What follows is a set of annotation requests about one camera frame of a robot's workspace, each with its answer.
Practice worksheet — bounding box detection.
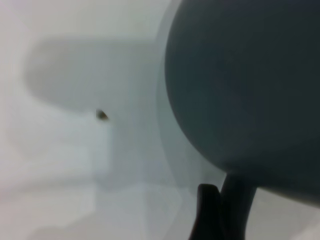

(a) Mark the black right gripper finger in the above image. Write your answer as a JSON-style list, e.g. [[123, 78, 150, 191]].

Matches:
[[189, 183, 223, 240]]

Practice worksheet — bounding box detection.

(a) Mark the grey ceramic mug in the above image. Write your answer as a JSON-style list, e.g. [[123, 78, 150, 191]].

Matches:
[[164, 0, 320, 240]]

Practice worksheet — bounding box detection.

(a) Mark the small dark crumb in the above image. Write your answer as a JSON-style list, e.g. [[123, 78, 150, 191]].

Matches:
[[96, 109, 111, 122]]

